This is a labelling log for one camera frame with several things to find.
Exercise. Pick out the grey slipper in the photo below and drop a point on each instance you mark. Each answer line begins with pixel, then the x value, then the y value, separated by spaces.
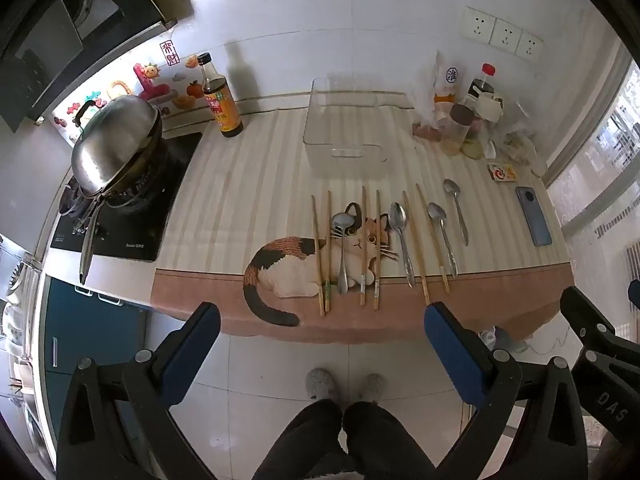
pixel 321 385
pixel 371 389

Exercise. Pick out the blue kitchen cabinet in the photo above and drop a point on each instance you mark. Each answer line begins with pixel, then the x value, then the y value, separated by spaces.
pixel 80 340

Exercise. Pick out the person's leg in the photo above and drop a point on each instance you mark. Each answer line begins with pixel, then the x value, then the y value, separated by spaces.
pixel 305 440
pixel 385 440

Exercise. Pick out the colourful wall sticker sheet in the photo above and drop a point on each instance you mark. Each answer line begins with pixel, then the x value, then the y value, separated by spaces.
pixel 175 87

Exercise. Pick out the window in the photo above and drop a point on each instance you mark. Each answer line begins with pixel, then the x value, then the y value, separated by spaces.
pixel 595 175

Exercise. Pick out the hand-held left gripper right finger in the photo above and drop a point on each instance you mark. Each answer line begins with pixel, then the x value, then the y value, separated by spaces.
pixel 450 355

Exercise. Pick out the clear plastic container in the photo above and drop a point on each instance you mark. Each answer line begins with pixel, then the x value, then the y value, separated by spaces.
pixel 357 151

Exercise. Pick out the white salt bag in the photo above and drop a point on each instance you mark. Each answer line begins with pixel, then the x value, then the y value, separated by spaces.
pixel 446 77

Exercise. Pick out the black gas stove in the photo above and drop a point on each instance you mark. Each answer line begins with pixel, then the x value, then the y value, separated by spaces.
pixel 150 220

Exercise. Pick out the small white red-swirl box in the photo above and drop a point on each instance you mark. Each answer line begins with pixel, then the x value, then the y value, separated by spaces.
pixel 501 172

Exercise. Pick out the dark bottle with red cap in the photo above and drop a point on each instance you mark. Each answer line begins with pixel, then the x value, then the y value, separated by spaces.
pixel 482 80

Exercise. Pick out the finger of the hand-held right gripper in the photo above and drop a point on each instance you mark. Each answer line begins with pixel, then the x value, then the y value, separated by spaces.
pixel 590 317

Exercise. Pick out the steel wok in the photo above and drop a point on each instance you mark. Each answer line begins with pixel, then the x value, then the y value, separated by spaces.
pixel 89 240

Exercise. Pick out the red seal wall sticker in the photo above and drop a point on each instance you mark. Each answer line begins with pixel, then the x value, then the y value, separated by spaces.
pixel 169 52

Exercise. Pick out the clear jar with brown lid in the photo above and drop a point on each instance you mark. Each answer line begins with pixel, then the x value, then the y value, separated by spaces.
pixel 457 125

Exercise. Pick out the white wall socket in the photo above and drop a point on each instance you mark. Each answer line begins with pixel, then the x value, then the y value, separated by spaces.
pixel 506 35
pixel 477 24
pixel 529 46

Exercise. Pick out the cat printed striped tablecloth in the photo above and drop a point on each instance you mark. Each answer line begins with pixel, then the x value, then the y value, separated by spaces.
pixel 240 185

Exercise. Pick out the person's right leg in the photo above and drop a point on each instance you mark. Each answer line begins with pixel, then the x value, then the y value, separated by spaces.
pixel 385 440

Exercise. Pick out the steel wok lid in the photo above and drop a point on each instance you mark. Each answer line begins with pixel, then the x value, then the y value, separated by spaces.
pixel 115 145

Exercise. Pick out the steel spoon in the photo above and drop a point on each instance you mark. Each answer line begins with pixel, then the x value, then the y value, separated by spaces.
pixel 398 217
pixel 436 210
pixel 342 221
pixel 451 187

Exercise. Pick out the black range hood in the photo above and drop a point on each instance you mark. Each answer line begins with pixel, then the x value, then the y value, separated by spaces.
pixel 50 35

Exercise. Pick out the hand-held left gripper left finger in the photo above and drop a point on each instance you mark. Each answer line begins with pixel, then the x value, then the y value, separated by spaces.
pixel 192 355

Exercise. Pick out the blue-grey smartphone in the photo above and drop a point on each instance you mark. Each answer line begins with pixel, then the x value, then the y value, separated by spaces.
pixel 534 215

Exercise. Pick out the white cup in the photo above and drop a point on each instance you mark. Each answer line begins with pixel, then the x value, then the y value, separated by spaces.
pixel 489 106

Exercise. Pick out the dark soy sauce bottle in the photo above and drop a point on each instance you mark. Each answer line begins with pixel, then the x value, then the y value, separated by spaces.
pixel 222 110

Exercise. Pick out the crumpled clear plastic bags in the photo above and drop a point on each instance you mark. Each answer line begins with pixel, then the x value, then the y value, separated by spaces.
pixel 520 145

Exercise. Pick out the person's left leg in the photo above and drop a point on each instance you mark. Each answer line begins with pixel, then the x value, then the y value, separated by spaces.
pixel 305 440

